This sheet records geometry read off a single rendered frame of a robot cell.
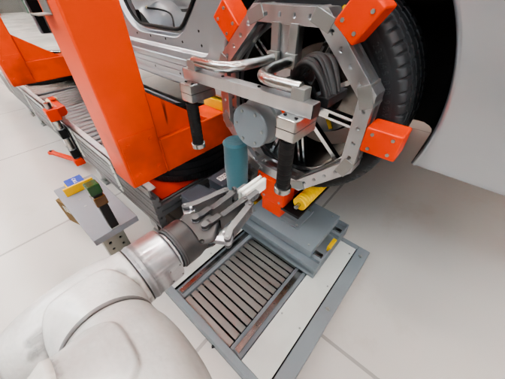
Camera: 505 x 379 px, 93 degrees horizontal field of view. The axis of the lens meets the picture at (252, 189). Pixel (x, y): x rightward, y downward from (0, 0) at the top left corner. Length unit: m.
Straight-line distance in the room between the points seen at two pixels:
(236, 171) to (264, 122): 0.29
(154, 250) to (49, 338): 0.14
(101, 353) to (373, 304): 1.25
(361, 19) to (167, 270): 0.61
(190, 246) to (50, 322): 0.18
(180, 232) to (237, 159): 0.51
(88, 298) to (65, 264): 1.37
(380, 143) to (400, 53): 0.21
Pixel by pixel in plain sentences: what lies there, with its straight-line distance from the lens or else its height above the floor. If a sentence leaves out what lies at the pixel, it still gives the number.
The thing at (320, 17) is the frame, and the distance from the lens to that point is 0.70.
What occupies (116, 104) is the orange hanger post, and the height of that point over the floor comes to 0.86.
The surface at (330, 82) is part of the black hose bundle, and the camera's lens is 0.58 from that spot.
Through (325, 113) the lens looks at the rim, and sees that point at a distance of 0.85.
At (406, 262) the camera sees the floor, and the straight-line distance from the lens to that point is 1.61.
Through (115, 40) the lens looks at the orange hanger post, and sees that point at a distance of 0.93.
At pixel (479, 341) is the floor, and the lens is 1.56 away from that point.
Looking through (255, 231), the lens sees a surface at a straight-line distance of 1.30.
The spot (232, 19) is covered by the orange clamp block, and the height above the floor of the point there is 1.08.
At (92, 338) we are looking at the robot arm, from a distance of 0.28.
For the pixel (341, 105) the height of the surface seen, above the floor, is 0.82.
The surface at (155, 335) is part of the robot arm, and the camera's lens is 0.27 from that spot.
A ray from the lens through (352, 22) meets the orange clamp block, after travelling 0.67.
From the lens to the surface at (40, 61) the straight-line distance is 2.87.
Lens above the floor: 1.16
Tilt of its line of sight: 41 degrees down
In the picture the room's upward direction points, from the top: straight up
